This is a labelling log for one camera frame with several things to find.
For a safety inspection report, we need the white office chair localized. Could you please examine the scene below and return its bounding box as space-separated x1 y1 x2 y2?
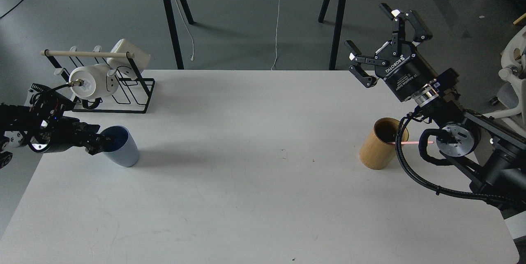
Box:
484 27 526 137

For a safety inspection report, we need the white thick hanging cable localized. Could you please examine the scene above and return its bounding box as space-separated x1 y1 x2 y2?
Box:
166 0 195 62

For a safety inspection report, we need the black wire mug rack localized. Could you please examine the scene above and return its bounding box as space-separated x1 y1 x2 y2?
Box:
41 39 155 113

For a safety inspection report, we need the white square mug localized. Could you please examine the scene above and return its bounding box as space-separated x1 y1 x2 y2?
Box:
108 39 151 74

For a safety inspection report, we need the blue plastic cup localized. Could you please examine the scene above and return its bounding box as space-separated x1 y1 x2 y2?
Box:
101 125 139 168

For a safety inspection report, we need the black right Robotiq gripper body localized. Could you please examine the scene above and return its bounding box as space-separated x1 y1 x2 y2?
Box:
374 41 438 102

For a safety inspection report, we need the pink chopstick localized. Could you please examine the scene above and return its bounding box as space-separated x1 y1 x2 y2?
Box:
387 141 434 145

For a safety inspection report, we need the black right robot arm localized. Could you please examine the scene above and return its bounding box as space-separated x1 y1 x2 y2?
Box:
346 3 526 212

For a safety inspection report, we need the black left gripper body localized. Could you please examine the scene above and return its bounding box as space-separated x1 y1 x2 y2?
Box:
32 116 88 153

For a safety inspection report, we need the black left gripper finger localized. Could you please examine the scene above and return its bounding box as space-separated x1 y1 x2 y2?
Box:
84 124 116 144
84 141 108 155

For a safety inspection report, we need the bamboo cylinder holder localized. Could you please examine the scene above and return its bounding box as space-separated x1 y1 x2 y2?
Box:
359 118 400 170

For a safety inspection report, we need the white mug on rack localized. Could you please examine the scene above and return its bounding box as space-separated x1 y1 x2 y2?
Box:
69 64 119 100

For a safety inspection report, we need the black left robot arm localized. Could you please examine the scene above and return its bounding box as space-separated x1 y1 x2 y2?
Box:
0 80 116 167

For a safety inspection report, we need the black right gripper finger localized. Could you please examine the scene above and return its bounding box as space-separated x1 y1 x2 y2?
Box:
344 40 388 88
379 3 433 57

